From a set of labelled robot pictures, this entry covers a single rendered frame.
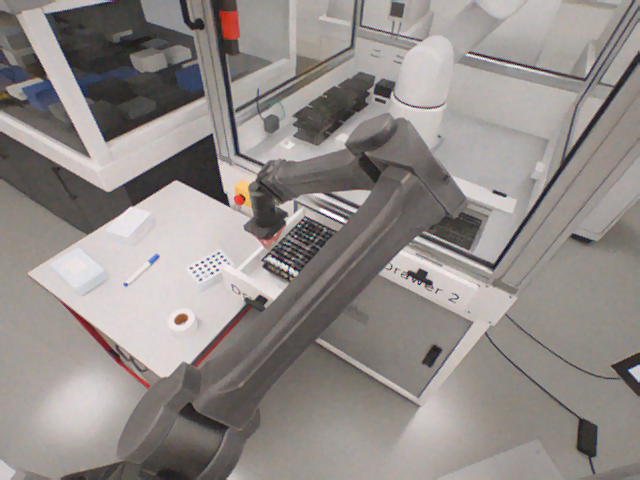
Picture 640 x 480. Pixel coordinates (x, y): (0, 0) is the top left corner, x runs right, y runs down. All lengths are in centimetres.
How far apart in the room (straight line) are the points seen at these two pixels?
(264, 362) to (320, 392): 141
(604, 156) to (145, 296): 115
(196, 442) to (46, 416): 165
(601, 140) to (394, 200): 51
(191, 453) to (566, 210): 75
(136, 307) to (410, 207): 95
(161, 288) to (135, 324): 13
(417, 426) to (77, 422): 146
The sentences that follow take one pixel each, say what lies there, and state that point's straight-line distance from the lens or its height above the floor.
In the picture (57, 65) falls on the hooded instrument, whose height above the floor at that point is 123.
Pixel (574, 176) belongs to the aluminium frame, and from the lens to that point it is 80.
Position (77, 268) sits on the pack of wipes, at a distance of 127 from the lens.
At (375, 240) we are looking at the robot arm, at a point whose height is 142.
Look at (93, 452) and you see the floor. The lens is 188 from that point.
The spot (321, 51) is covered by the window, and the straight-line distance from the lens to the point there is 88.
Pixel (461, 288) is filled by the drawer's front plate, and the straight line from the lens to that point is 101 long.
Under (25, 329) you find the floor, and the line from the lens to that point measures 233.
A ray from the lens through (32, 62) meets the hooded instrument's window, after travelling 138.
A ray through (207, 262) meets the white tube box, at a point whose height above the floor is 80.
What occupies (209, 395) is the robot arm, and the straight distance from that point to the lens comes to 37.
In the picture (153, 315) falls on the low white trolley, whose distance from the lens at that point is 112.
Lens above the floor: 166
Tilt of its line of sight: 47 degrees down
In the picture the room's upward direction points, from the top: 5 degrees clockwise
